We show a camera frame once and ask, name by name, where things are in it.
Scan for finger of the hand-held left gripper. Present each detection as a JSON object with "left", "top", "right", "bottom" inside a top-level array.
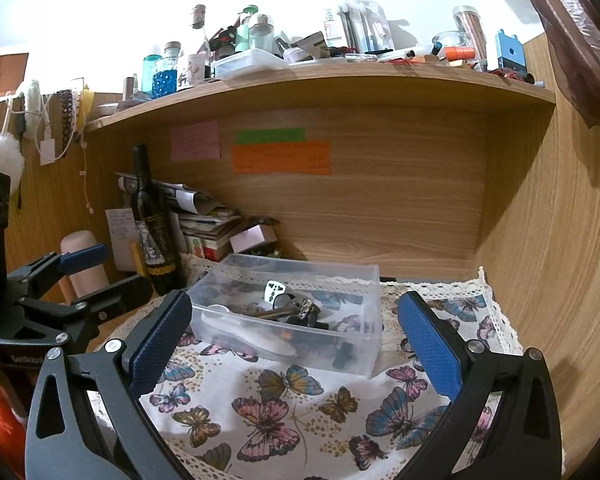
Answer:
[
  {"left": 6, "top": 242, "right": 109, "bottom": 302},
  {"left": 17, "top": 272, "right": 154, "bottom": 357}
]

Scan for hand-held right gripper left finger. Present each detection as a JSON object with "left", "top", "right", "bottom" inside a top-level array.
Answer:
[{"left": 25, "top": 289, "right": 194, "bottom": 480}]

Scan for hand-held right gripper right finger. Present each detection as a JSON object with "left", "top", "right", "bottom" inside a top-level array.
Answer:
[{"left": 396, "top": 289, "right": 564, "bottom": 480}]

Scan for black binder clip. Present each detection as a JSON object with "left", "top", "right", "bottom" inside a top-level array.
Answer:
[{"left": 332, "top": 342, "right": 356, "bottom": 368}]

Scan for white plastic spoon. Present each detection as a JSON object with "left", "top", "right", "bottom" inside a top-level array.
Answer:
[{"left": 199, "top": 309, "right": 295, "bottom": 357}]

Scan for clear plastic storage box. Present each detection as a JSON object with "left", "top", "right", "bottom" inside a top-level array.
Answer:
[{"left": 186, "top": 253, "right": 382, "bottom": 379}]

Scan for bunch of keys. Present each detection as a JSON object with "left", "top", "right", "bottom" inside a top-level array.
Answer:
[{"left": 261, "top": 280, "right": 329, "bottom": 329}]

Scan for pink candle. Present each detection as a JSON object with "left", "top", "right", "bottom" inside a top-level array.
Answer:
[{"left": 60, "top": 230, "right": 109, "bottom": 300}]

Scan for white handwritten note paper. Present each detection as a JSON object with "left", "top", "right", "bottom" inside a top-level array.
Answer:
[{"left": 105, "top": 208, "right": 139, "bottom": 272}]

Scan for dark wine bottle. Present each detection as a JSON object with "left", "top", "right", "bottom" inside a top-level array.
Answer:
[{"left": 129, "top": 144, "right": 182, "bottom": 297}]

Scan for stack of books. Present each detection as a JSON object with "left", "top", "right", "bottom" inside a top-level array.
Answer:
[{"left": 176, "top": 205, "right": 244, "bottom": 262}]

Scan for white fluffy toy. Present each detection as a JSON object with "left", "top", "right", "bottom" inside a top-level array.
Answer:
[{"left": 0, "top": 131, "right": 27, "bottom": 197}]

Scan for rolled magazine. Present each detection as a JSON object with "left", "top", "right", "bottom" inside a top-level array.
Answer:
[{"left": 115, "top": 172, "right": 212, "bottom": 212}]

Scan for small pink paper box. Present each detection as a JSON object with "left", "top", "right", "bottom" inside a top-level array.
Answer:
[{"left": 228, "top": 224, "right": 277, "bottom": 254}]

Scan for black lace headband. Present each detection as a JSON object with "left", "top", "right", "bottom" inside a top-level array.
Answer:
[{"left": 59, "top": 89, "right": 77, "bottom": 144}]

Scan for butterfly print tablecloth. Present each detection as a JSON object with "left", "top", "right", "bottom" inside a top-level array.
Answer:
[{"left": 87, "top": 252, "right": 524, "bottom": 480}]

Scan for pink sticky note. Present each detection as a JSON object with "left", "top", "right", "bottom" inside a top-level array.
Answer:
[{"left": 170, "top": 121, "right": 222, "bottom": 162}]

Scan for brown wardrobe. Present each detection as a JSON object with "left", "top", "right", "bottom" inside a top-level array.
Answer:
[{"left": 0, "top": 52, "right": 31, "bottom": 102}]

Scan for light blue plastic bottle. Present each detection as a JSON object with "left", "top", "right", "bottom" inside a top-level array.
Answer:
[{"left": 140, "top": 53, "right": 164, "bottom": 94}]

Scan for diamond cut glass bottle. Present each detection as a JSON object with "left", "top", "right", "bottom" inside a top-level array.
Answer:
[{"left": 151, "top": 41, "right": 184, "bottom": 100}]

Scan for orange sticky note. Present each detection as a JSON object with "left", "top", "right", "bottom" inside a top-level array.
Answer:
[{"left": 231, "top": 141, "right": 332, "bottom": 176}]

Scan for green sticky note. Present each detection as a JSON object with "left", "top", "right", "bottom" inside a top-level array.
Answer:
[{"left": 236, "top": 128, "right": 306, "bottom": 145}]

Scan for clear bottle with illustrated label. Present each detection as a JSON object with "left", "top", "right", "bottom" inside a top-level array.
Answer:
[{"left": 177, "top": 5, "right": 214, "bottom": 92}]

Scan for white plastic container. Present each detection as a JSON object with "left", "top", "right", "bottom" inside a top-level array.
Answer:
[{"left": 212, "top": 50, "right": 287, "bottom": 80}]

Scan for wooden shelf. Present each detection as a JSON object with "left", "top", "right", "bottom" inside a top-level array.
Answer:
[{"left": 82, "top": 56, "right": 559, "bottom": 134}]

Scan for green pump bottle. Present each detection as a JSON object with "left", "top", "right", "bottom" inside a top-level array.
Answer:
[{"left": 234, "top": 5, "right": 259, "bottom": 54}]

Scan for glass jar with silver lid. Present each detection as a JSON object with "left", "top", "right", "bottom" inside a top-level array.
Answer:
[{"left": 249, "top": 13, "right": 274, "bottom": 54}]

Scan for blue plastic block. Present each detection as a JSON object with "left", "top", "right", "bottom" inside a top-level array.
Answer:
[{"left": 494, "top": 29, "right": 527, "bottom": 79}]

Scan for glass bowl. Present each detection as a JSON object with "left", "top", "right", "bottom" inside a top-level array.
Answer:
[{"left": 432, "top": 31, "right": 474, "bottom": 59}]

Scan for tall clear jar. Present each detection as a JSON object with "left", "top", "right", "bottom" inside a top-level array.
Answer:
[{"left": 452, "top": 6, "right": 484, "bottom": 61}]

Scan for clear plastic packages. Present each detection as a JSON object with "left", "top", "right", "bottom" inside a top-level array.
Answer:
[{"left": 324, "top": 0, "right": 397, "bottom": 54}]

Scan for white charger with cable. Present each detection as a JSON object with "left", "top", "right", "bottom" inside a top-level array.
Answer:
[{"left": 2, "top": 80, "right": 78, "bottom": 167}]

